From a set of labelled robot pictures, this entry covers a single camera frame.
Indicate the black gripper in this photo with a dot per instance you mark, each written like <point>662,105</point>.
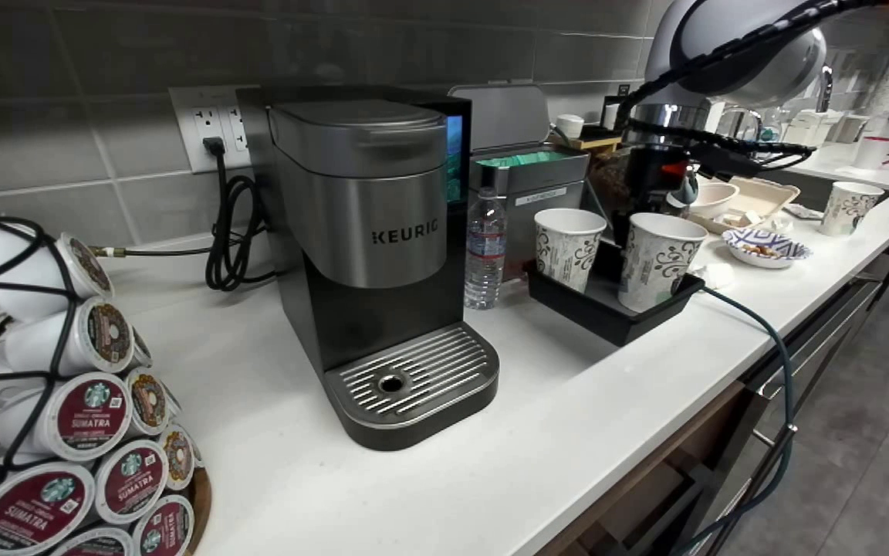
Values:
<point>662,173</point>

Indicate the patterned white paper cup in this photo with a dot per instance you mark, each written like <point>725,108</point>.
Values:
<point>569,251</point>
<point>662,265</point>
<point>846,210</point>

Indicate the white bowl blue pattern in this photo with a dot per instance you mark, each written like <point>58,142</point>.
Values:
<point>764,249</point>

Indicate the black plastic tray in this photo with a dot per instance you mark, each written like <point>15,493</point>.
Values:
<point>610,309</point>

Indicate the white bowl with utensils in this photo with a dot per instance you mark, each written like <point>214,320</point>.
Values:
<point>753,196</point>

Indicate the black bottle set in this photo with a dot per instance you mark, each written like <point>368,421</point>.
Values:
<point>610,103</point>

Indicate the small white cup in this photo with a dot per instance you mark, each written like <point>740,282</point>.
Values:
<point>569,125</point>

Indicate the silver box green top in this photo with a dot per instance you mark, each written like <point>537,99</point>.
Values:
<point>526,180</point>

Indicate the dark sink basin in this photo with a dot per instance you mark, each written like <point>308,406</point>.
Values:
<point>824,187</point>

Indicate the grey plastic box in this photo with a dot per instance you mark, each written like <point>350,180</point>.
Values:
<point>501,111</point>

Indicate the clear plastic water bottle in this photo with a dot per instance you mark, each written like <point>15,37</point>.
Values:
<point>484,241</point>

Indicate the white mug red trim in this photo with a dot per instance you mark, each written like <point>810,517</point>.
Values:
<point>876,153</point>

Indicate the silver black Keurig coffee machine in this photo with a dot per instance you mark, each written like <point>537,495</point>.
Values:
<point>382,226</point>

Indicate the white K-cup brown lid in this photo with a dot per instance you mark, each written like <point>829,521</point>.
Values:
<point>146,403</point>
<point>106,334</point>
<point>181,458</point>
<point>85,267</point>

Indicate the white K-cup red Starbucks lid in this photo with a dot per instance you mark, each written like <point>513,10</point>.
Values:
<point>89,414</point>
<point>163,529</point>
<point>129,483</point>
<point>31,510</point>

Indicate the white wall outlet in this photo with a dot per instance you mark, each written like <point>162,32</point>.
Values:
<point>192,119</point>

